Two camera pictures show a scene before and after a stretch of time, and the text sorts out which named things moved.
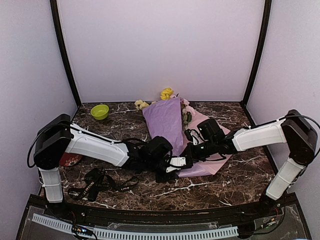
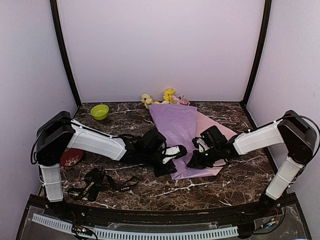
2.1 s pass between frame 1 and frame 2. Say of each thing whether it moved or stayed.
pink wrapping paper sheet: moved
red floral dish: stayed
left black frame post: stayed
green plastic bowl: stayed
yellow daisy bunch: moved
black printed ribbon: stayed
